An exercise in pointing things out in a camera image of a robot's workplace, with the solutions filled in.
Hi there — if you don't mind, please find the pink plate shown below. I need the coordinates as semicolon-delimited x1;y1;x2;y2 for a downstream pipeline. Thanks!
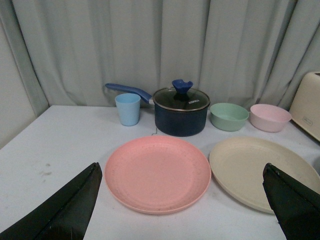
104;136;212;215

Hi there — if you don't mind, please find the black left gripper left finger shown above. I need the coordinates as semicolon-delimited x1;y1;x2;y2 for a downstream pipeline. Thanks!
0;162;103;240

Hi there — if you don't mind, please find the cream plate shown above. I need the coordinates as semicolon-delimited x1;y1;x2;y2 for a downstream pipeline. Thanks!
209;136;320;214

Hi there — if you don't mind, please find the glass lid with blue knob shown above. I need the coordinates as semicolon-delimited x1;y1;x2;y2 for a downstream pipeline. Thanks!
153;79;210;112

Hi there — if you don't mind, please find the cream toaster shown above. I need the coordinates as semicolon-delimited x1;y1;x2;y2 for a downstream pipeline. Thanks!
289;72;320;141

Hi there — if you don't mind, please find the green bowl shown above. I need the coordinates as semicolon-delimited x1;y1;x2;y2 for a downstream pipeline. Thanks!
210;103;250;132

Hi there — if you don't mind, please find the dark blue saucepan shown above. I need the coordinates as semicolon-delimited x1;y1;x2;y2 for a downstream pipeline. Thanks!
105;83;210;137

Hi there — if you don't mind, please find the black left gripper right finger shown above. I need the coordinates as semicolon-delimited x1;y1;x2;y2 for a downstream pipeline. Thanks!
262;163;320;240

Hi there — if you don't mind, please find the pink bowl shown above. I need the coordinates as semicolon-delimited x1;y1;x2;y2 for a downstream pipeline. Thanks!
250;104;292;133

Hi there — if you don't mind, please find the grey curtain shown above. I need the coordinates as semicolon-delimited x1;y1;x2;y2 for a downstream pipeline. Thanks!
0;0;320;150

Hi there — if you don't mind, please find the light blue cup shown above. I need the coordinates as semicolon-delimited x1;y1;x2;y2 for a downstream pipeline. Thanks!
115;93;141;127

